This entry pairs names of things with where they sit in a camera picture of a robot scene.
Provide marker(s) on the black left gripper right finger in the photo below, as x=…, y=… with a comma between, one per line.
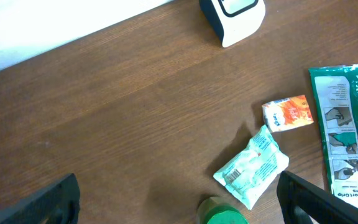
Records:
x=303, y=202

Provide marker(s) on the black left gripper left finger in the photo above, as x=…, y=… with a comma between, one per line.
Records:
x=57, y=203

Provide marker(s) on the light green tissue pack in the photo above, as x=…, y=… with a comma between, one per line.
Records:
x=248, y=174

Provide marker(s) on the green lid jar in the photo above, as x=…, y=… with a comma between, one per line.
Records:
x=215, y=210

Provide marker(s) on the orange snack packet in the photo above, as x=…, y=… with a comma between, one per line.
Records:
x=286, y=114

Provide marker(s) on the green 3M package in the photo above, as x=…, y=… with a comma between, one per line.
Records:
x=336, y=95

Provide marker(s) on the white barcode scanner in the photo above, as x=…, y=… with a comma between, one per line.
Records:
x=233, y=21

